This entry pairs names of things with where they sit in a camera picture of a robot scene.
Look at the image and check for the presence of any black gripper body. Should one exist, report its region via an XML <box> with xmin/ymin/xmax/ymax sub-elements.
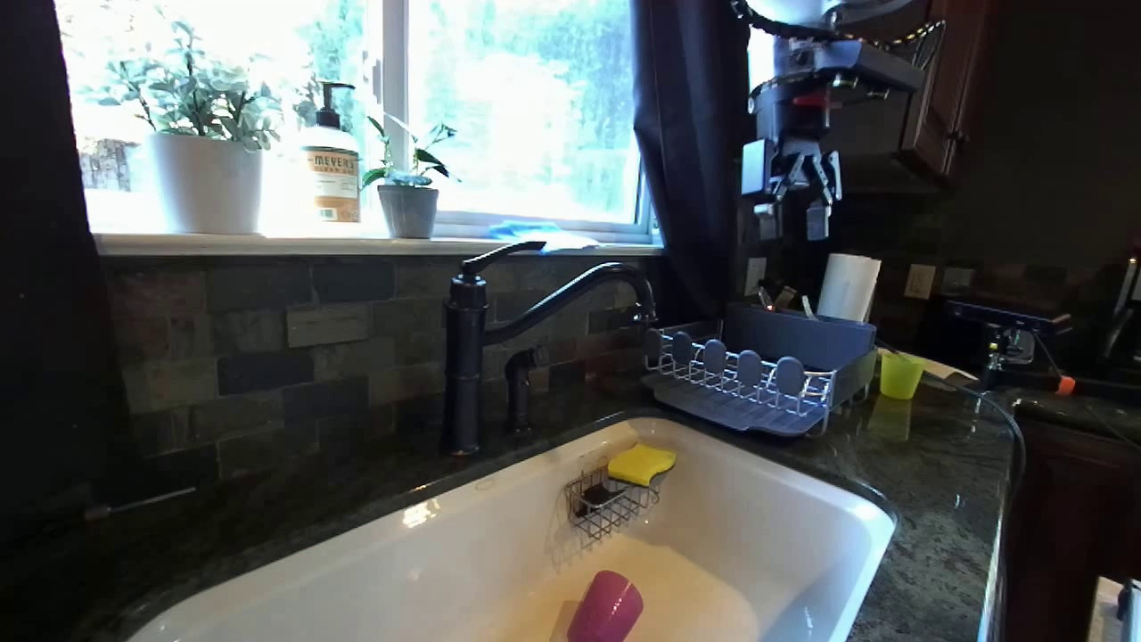
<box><xmin>740</xmin><ymin>133</ymin><xmax>849</xmax><ymax>208</ymax></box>

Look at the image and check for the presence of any dark bronze kitchen faucet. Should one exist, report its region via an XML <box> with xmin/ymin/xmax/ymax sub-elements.
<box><xmin>440</xmin><ymin>237</ymin><xmax>659</xmax><ymax>461</ymax></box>

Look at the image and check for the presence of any white paper towel roll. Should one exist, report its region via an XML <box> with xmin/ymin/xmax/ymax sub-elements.
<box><xmin>817</xmin><ymin>248</ymin><xmax>884</xmax><ymax>328</ymax></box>

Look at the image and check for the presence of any dark curtain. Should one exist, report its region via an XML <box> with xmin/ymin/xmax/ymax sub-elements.
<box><xmin>627</xmin><ymin>0</ymin><xmax>765</xmax><ymax>323</ymax></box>
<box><xmin>0</xmin><ymin>0</ymin><xmax>106</xmax><ymax>547</ymax></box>

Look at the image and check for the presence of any blue dish rack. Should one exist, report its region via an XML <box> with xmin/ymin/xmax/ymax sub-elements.
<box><xmin>642</xmin><ymin>304</ymin><xmax>882</xmax><ymax>440</ymax></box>

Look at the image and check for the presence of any green plastic cup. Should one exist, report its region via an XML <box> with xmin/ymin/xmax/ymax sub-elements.
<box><xmin>873</xmin><ymin>348</ymin><xmax>928</xmax><ymax>402</ymax></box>

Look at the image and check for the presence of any black countertop appliance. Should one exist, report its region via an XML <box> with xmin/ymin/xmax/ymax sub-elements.
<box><xmin>944</xmin><ymin>296</ymin><xmax>1078</xmax><ymax>386</ymax></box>

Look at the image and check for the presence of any blue cloth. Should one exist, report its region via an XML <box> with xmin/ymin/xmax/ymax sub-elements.
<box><xmin>483</xmin><ymin>218</ymin><xmax>601</xmax><ymax>254</ymax></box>

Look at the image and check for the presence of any yellow sponge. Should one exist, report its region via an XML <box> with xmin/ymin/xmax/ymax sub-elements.
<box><xmin>602</xmin><ymin>442</ymin><xmax>683</xmax><ymax>493</ymax></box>

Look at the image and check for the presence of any white ceramic sink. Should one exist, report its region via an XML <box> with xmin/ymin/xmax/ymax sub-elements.
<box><xmin>124</xmin><ymin>411</ymin><xmax>900</xmax><ymax>642</ymax></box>

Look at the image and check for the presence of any dark bronze side sprayer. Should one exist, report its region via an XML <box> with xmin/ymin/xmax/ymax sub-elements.
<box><xmin>504</xmin><ymin>347</ymin><xmax>541</xmax><ymax>440</ymax></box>

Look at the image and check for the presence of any black scrubber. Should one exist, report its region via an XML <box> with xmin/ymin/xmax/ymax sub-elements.
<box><xmin>583</xmin><ymin>478</ymin><xmax>627</xmax><ymax>511</ymax></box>

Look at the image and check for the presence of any small plant in grey pot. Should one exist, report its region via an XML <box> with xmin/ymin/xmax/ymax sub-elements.
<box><xmin>359</xmin><ymin>111</ymin><xmax>459</xmax><ymax>243</ymax></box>

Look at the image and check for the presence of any dark wooden base cabinet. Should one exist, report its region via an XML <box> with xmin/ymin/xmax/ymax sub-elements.
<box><xmin>1001</xmin><ymin>408</ymin><xmax>1141</xmax><ymax>642</ymax></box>

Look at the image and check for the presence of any pink plastic cup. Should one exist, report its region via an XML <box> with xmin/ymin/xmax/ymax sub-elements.
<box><xmin>565</xmin><ymin>567</ymin><xmax>649</xmax><ymax>642</ymax></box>

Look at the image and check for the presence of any soap pump bottle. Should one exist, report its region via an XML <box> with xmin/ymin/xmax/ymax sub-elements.
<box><xmin>295</xmin><ymin>78</ymin><xmax>364</xmax><ymax>229</ymax></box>

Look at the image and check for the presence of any white object beside cabinet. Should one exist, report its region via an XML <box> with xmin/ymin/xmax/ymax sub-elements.
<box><xmin>1086</xmin><ymin>574</ymin><xmax>1141</xmax><ymax>642</ymax></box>

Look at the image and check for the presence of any leafy plant in white pot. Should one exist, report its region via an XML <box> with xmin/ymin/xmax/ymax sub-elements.
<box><xmin>93</xmin><ymin>19</ymin><xmax>286</xmax><ymax>237</ymax></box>

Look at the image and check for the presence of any wall outlet plate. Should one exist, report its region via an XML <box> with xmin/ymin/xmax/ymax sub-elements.
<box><xmin>903</xmin><ymin>261</ymin><xmax>941</xmax><ymax>304</ymax></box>

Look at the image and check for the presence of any wooden wall cabinet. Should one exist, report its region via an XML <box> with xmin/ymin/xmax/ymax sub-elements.
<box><xmin>879</xmin><ymin>0</ymin><xmax>993</xmax><ymax>194</ymax></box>

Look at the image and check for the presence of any wire sponge holder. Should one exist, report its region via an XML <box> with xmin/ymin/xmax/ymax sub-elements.
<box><xmin>565</xmin><ymin>462</ymin><xmax>664</xmax><ymax>547</ymax></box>

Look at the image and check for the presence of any white window frame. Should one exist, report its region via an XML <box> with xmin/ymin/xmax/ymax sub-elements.
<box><xmin>52</xmin><ymin>0</ymin><xmax>664</xmax><ymax>261</ymax></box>

